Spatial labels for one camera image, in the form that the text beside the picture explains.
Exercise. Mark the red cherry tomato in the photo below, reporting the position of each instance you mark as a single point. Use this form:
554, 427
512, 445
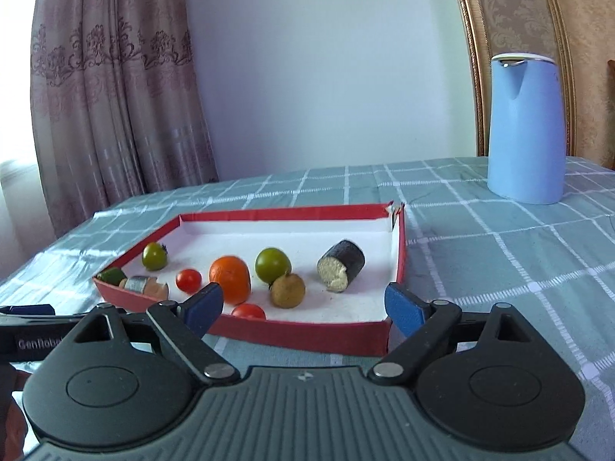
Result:
248, 312
188, 280

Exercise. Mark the gold framed chair back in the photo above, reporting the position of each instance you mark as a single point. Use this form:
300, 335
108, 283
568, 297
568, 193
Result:
509, 9

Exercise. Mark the blue electric kettle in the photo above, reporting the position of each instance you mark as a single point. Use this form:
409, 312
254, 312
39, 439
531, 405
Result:
526, 144

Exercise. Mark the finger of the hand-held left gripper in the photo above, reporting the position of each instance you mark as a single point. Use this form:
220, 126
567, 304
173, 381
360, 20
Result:
38, 322
24, 309

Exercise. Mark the foil wrapped sausage piece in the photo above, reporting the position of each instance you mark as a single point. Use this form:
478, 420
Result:
144, 285

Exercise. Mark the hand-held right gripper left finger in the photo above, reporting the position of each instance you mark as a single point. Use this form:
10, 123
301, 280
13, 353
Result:
206, 309

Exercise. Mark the red shallow cardboard box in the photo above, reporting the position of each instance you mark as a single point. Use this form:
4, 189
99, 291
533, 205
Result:
298, 230

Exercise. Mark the green cucumber piece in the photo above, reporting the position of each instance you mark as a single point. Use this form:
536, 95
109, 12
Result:
111, 276

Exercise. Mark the green tomato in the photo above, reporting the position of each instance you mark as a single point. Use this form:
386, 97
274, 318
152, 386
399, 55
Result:
272, 264
154, 256

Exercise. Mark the green checked tablecloth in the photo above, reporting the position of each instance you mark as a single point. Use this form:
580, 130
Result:
480, 249

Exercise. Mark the orange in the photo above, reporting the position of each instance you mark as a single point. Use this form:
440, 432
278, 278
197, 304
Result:
230, 277

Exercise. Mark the brown patterned curtain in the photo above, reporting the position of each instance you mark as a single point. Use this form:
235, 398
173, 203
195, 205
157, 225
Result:
120, 105

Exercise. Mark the brown longan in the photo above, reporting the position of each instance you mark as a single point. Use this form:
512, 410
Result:
287, 290

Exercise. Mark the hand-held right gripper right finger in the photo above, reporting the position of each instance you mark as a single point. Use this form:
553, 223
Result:
406, 314

